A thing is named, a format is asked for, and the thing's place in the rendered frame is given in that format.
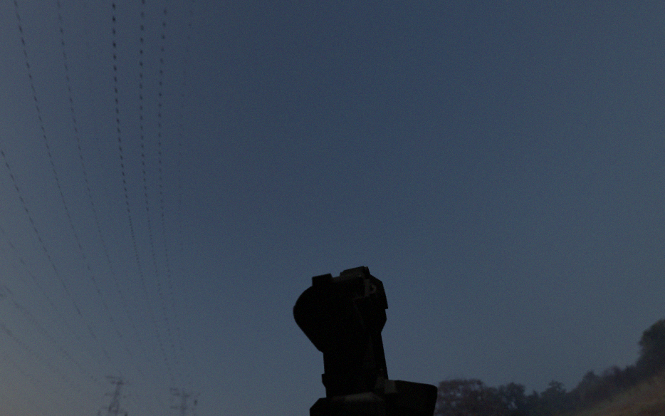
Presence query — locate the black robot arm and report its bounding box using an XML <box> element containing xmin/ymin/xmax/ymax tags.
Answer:
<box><xmin>293</xmin><ymin>266</ymin><xmax>438</xmax><ymax>416</ymax></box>

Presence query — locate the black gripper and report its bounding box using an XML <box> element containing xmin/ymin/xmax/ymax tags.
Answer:
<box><xmin>310</xmin><ymin>360</ymin><xmax>386</xmax><ymax>416</ymax></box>

